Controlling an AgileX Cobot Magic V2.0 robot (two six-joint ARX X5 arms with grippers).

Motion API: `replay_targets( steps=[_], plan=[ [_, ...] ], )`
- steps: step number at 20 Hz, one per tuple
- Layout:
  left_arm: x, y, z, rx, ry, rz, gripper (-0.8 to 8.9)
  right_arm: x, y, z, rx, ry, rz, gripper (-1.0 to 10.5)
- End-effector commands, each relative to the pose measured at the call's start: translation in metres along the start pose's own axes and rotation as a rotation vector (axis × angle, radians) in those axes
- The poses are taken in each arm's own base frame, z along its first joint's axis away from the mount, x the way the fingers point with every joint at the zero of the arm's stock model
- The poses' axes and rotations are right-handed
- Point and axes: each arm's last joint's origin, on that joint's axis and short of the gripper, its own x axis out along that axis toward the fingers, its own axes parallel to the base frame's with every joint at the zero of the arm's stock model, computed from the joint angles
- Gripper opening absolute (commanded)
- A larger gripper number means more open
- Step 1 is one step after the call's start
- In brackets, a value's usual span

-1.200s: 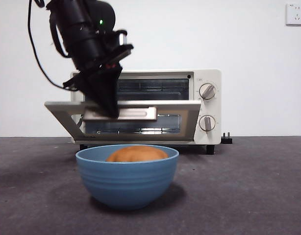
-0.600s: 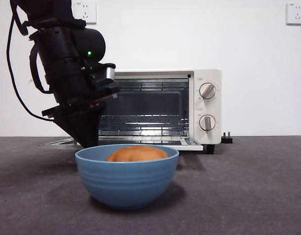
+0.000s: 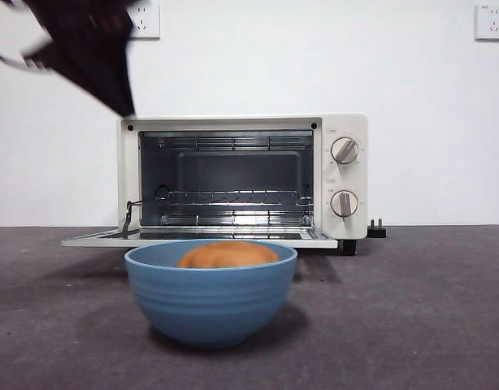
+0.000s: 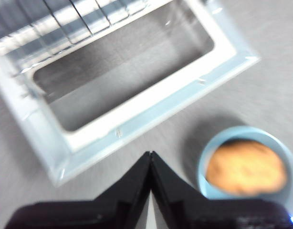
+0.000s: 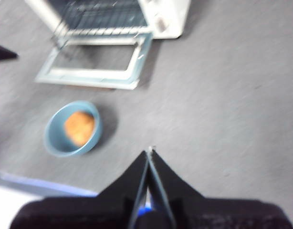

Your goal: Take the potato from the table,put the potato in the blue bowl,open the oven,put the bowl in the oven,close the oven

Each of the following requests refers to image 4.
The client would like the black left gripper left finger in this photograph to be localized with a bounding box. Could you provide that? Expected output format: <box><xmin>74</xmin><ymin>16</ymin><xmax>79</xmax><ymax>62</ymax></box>
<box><xmin>4</xmin><ymin>150</ymin><xmax>152</xmax><ymax>229</ymax></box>

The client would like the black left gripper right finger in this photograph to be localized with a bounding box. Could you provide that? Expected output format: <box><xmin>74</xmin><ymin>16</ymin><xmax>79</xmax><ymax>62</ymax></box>
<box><xmin>150</xmin><ymin>150</ymin><xmax>293</xmax><ymax>229</ymax></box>

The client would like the blue bowl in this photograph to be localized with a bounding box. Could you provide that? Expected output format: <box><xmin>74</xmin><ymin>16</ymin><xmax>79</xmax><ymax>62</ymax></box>
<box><xmin>197</xmin><ymin>126</ymin><xmax>293</xmax><ymax>206</ymax></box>

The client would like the brown potato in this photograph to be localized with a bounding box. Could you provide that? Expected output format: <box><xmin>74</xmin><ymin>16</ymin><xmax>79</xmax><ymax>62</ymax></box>
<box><xmin>205</xmin><ymin>140</ymin><xmax>288</xmax><ymax>195</ymax></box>

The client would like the metal wire oven rack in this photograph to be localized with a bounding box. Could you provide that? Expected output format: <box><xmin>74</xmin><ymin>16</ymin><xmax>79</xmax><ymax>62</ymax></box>
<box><xmin>0</xmin><ymin>0</ymin><xmax>176</xmax><ymax>60</ymax></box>

